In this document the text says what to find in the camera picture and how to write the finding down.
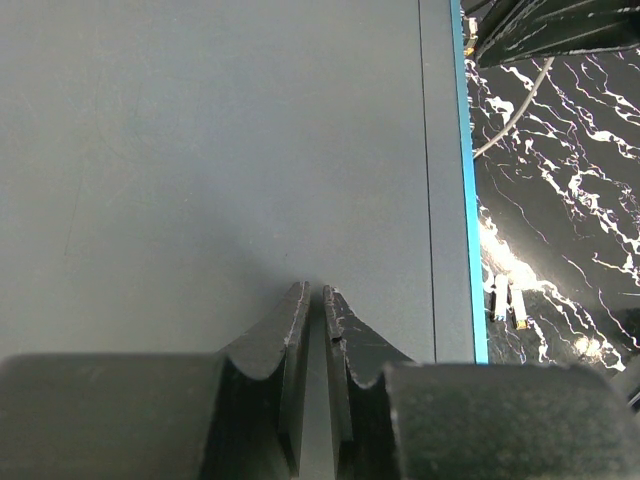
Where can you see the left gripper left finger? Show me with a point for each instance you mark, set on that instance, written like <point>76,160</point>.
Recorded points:
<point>236,413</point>

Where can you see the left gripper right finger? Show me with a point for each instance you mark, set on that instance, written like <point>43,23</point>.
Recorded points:
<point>393,418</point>

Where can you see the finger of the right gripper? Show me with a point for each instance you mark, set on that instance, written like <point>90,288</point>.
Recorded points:
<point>512,31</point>

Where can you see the silver transceiver plug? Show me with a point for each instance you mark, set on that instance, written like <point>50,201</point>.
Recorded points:
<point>517,308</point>
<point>500,298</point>

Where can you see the black marble pattern mat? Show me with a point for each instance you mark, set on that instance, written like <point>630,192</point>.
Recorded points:
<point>558,203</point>

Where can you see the dark grey network switch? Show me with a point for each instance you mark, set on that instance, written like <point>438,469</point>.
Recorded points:
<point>170,168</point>

